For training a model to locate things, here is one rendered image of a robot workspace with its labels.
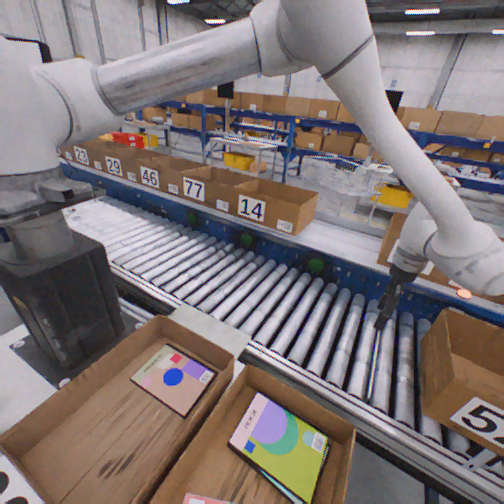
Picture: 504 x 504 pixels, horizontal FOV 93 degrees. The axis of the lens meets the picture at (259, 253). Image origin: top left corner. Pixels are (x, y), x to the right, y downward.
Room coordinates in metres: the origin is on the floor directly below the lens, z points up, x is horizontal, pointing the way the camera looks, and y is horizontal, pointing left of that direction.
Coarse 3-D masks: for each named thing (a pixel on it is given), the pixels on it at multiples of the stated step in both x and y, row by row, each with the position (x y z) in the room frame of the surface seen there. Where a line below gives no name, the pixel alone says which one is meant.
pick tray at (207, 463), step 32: (256, 384) 0.37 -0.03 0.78; (224, 416) 0.29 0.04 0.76; (320, 416) 0.29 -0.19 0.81; (192, 448) 0.20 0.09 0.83; (224, 448) 0.23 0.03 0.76; (352, 448) 0.22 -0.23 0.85; (192, 480) 0.17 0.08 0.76; (224, 480) 0.17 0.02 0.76; (256, 480) 0.18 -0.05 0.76; (320, 480) 0.19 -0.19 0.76
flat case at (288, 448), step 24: (264, 408) 0.30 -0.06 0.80; (288, 408) 0.31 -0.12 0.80; (240, 432) 0.25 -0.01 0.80; (264, 432) 0.25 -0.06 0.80; (288, 432) 0.26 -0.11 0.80; (312, 432) 0.26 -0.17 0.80; (264, 456) 0.21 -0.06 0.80; (288, 456) 0.21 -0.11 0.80; (312, 456) 0.22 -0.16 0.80; (288, 480) 0.17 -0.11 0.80; (312, 480) 0.18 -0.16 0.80
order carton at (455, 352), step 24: (456, 312) 0.60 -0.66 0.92; (432, 336) 0.56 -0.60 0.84; (456, 336) 0.58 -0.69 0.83; (480, 336) 0.56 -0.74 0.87; (432, 360) 0.47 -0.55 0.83; (456, 360) 0.54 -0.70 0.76; (480, 360) 0.54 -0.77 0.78; (432, 384) 0.40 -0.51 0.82; (456, 384) 0.35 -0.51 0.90; (480, 384) 0.47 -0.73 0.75; (432, 408) 0.36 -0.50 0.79; (456, 408) 0.34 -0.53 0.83
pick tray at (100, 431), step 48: (144, 336) 0.45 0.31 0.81; (192, 336) 0.46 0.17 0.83; (96, 384) 0.32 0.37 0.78; (48, 432) 0.22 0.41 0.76; (96, 432) 0.23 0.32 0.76; (144, 432) 0.24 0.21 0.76; (192, 432) 0.24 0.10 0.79; (48, 480) 0.14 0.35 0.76; (96, 480) 0.15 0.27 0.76; (144, 480) 0.16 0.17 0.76
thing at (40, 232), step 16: (96, 192) 0.52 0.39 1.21; (32, 208) 0.40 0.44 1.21; (48, 208) 0.41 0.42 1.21; (64, 208) 0.44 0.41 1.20; (0, 224) 0.34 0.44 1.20; (16, 224) 0.42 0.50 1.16; (32, 224) 0.43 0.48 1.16; (48, 224) 0.45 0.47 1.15; (64, 224) 0.48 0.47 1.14; (16, 240) 0.42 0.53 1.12; (32, 240) 0.42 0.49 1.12; (48, 240) 0.44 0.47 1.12; (64, 240) 0.47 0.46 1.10; (32, 256) 0.42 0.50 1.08; (48, 256) 0.43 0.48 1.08
